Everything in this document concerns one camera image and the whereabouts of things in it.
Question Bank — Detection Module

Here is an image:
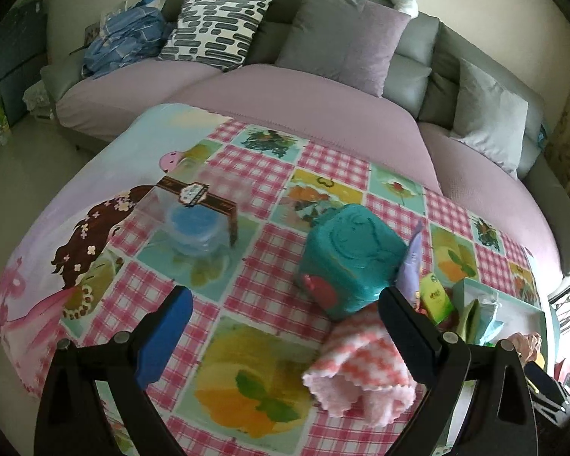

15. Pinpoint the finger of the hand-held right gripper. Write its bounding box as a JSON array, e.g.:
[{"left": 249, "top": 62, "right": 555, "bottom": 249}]
[
  {"left": 522, "top": 360, "right": 564, "bottom": 393},
  {"left": 532, "top": 389, "right": 570, "bottom": 426}
]

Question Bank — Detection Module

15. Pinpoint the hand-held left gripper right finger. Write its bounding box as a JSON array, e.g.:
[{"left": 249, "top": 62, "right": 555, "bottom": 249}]
[{"left": 377, "top": 287, "right": 537, "bottom": 456}]

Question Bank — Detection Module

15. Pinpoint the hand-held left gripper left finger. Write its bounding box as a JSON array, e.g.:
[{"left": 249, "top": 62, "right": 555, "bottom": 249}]
[{"left": 34, "top": 285, "right": 195, "bottom": 456}]

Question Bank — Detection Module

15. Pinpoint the pink white sock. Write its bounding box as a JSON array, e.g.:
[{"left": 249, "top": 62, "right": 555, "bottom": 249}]
[{"left": 508, "top": 332, "right": 545, "bottom": 366}]

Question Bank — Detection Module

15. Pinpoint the light green cloth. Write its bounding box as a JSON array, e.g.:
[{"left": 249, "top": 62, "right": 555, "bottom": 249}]
[{"left": 458, "top": 297, "right": 480, "bottom": 345}]

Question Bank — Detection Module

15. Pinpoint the pink white striped towel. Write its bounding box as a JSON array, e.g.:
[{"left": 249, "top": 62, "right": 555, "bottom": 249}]
[{"left": 301, "top": 313, "right": 419, "bottom": 428}]

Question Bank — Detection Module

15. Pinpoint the teal cardboard box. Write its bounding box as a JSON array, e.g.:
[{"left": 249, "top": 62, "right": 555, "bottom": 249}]
[{"left": 451, "top": 278, "right": 552, "bottom": 376}]

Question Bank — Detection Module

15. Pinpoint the light blue face mask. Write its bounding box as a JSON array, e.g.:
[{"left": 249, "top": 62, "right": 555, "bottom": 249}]
[{"left": 475, "top": 294, "right": 504, "bottom": 343}]

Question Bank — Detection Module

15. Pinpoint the teal soft cube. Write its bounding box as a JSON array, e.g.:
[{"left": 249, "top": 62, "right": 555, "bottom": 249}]
[{"left": 297, "top": 203, "right": 409, "bottom": 321}]

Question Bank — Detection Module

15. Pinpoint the purple wet wipes pack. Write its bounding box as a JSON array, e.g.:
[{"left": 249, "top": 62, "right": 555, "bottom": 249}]
[{"left": 398, "top": 221, "right": 426, "bottom": 305}]

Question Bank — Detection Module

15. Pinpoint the clear plastic container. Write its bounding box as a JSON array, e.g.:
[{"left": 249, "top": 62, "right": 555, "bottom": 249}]
[{"left": 140, "top": 159, "right": 242, "bottom": 260}]

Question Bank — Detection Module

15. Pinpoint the printed checkered tablecloth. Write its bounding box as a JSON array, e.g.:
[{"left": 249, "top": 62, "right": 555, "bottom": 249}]
[{"left": 0, "top": 102, "right": 559, "bottom": 456}]

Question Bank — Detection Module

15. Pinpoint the light grey pillow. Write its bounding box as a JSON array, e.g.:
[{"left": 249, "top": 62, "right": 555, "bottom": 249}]
[{"left": 449, "top": 57, "right": 529, "bottom": 181}]

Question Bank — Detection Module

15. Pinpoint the grey sofa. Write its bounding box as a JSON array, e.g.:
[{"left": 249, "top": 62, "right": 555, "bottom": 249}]
[{"left": 40, "top": 0, "right": 570, "bottom": 286}]

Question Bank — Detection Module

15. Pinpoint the white lace cloth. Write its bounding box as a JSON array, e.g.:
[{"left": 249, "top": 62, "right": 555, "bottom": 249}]
[{"left": 23, "top": 81, "right": 53, "bottom": 119}]

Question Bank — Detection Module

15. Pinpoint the purple grey pillow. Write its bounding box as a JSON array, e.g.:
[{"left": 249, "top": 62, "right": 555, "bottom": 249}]
[{"left": 274, "top": 0, "right": 412, "bottom": 98}]

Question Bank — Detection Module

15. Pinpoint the blue clothes pile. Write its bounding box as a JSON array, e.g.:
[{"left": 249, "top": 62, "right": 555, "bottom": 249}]
[{"left": 82, "top": 0, "right": 176, "bottom": 79}]

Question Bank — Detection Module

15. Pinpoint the black white patterned pillow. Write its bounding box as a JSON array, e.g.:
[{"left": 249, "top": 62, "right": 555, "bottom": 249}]
[{"left": 158, "top": 0, "right": 272, "bottom": 73}]

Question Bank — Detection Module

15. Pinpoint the dark panel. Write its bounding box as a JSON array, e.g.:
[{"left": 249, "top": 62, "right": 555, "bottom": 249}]
[{"left": 0, "top": 0, "right": 48, "bottom": 129}]

